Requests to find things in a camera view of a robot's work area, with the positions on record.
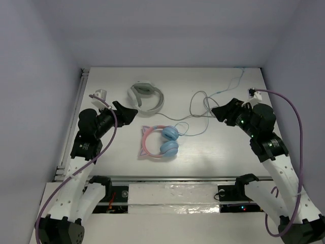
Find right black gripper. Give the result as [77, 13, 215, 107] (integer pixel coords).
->
[211, 98, 258, 138]

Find pink blue cat-ear headphones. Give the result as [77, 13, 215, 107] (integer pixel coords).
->
[138, 125, 179, 159]

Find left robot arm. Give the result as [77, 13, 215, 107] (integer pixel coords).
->
[35, 99, 138, 243]

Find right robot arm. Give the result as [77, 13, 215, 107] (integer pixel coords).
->
[211, 98, 324, 243]

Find white foil-taped block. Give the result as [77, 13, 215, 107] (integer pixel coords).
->
[127, 183, 220, 215]

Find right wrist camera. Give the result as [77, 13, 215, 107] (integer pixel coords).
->
[247, 88, 263, 106]

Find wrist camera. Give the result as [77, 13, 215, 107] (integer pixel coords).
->
[247, 88, 263, 106]
[91, 89, 107, 109]

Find teal earbuds with cable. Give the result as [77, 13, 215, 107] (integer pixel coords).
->
[203, 66, 246, 107]

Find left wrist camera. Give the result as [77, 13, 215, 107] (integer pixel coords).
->
[91, 89, 107, 109]

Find aluminium rail frame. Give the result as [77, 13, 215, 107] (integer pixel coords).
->
[52, 68, 90, 182]

